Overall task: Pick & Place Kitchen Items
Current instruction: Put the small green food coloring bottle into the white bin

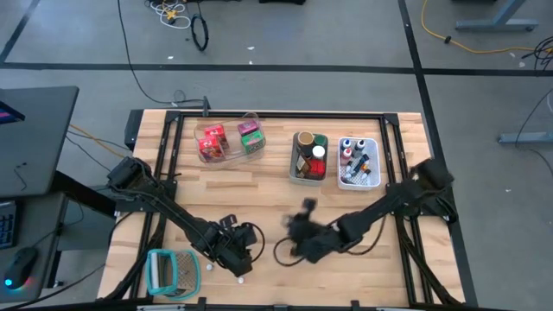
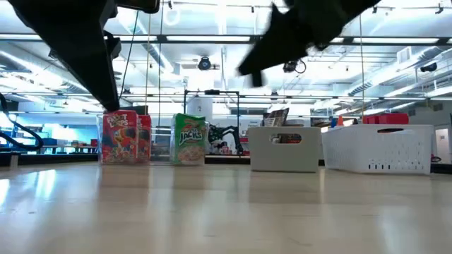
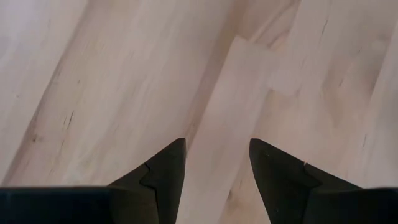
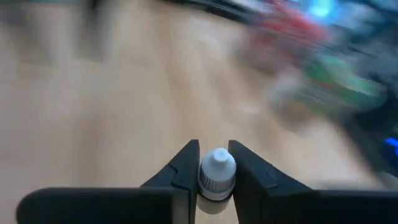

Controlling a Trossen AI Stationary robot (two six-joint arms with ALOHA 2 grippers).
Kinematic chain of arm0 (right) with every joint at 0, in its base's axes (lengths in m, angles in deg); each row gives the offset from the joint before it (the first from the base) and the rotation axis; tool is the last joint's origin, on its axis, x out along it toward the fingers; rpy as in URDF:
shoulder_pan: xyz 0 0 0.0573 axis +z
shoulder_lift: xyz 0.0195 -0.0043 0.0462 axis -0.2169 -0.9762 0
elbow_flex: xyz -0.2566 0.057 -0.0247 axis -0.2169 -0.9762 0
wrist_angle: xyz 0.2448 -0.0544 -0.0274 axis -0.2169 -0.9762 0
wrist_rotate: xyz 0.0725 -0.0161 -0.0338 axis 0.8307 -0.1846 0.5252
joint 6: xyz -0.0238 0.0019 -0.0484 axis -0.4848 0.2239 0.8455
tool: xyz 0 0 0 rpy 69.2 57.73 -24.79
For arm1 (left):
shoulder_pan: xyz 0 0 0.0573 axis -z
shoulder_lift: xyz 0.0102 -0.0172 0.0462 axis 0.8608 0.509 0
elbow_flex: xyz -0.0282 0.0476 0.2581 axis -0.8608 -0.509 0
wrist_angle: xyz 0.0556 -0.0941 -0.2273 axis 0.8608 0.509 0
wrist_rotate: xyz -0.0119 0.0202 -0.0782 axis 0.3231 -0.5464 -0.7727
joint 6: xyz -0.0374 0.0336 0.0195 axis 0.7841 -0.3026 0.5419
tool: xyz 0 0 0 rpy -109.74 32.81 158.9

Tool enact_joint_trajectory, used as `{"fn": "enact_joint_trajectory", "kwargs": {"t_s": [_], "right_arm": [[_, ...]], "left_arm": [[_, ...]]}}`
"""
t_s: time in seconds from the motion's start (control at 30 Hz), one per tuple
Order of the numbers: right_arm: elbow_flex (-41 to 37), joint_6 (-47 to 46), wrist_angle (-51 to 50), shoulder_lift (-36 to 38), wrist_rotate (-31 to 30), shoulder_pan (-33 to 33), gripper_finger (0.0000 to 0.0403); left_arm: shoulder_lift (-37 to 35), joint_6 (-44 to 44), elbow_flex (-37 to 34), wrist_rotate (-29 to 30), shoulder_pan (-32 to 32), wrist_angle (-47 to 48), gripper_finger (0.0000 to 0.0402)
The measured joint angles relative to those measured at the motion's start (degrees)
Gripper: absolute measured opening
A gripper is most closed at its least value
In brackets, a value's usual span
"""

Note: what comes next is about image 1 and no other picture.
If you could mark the green Apple Jacks cereal box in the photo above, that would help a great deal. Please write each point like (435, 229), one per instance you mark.
(252, 140)

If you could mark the grey desk leg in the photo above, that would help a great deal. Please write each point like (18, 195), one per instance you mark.
(497, 26)

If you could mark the tan-lidded jar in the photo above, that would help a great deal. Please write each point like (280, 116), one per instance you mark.
(305, 138)

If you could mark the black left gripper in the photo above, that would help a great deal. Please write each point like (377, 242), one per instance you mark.
(233, 246)

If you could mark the red squeeze bottle white cap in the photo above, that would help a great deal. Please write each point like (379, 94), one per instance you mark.
(345, 156)

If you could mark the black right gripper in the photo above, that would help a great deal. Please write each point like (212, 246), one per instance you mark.
(311, 239)

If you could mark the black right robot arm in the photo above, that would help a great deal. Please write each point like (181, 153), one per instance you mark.
(380, 207)

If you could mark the black computer mouse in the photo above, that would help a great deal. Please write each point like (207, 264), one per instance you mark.
(19, 265)

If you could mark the amber brown bottle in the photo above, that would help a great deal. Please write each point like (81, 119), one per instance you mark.
(302, 163)

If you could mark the red-lidded paprika tin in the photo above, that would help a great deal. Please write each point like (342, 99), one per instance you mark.
(317, 168)

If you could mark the peanut butter jar black lid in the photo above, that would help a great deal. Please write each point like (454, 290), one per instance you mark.
(307, 151)

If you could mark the grey plastic bin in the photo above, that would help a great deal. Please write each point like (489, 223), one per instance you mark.
(293, 173)

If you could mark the white-lidded spice jar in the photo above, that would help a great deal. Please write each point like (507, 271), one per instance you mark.
(318, 151)

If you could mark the dark tube with blue cap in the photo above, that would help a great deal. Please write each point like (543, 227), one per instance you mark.
(360, 162)

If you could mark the green-lidded spice jar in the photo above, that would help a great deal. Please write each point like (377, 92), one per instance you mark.
(320, 139)

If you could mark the black desk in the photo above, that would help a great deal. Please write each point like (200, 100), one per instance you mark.
(39, 138)

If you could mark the black keyboard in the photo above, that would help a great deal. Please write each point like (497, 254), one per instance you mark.
(6, 224)

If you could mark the black candy colour bottle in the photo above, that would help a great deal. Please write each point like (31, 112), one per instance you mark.
(359, 144)

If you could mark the small dark brown bottle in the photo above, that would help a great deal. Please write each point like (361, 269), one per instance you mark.
(301, 173)

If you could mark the grey keyboard desk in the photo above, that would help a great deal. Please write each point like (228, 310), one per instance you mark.
(39, 224)

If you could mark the blue-capped colouring bottle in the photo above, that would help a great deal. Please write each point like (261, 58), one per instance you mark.
(345, 143)

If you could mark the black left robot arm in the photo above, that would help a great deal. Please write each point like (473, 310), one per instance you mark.
(173, 211)

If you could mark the clear plastic bin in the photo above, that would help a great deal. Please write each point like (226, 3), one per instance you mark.
(233, 129)

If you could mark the white perforated basket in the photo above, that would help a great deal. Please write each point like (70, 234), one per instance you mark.
(375, 183)

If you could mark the computer monitor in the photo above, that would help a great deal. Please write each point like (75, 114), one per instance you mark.
(8, 114)

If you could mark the grey desk foot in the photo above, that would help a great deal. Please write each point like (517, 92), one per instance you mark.
(527, 138)

